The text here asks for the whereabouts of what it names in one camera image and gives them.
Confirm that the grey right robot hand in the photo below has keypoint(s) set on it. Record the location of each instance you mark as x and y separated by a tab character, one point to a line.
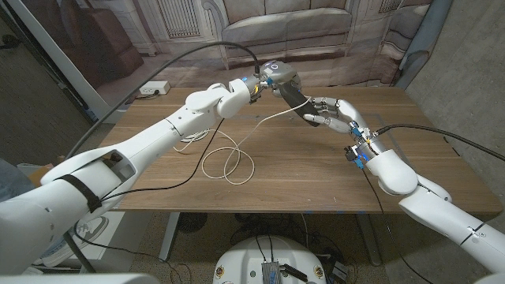
349	114

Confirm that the grey and white sneaker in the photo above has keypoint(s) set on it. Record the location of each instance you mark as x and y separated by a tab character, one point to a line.
88	226

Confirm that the person in blue jeans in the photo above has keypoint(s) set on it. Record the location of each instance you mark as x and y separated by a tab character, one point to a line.
12	179

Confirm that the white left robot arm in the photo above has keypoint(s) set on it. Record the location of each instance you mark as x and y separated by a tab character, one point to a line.
118	169

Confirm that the white leaning board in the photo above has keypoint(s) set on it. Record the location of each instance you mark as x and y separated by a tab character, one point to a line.
59	51

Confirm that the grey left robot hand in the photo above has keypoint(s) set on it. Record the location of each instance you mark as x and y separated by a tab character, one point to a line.
278	73

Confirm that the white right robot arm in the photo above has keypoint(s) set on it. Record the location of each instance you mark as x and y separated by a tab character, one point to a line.
434	209

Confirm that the brown cardboard box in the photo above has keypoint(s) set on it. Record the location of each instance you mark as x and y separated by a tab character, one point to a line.
37	175

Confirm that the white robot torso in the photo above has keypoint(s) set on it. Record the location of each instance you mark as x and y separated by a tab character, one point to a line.
244	260

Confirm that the printed sofa room backdrop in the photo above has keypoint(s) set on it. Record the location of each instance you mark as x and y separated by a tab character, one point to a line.
335	39

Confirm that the white table leg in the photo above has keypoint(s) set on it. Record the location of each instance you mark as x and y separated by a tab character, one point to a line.
371	244
169	236

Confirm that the grey finned electronics box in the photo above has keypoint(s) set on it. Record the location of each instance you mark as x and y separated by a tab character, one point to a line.
271	273

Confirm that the black glasses case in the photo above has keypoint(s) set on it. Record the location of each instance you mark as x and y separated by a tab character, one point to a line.
294	100

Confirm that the white power strip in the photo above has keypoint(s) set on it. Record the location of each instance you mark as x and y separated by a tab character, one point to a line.
154	87

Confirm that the grey rolled backdrop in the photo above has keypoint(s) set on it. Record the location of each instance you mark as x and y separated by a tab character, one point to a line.
424	39

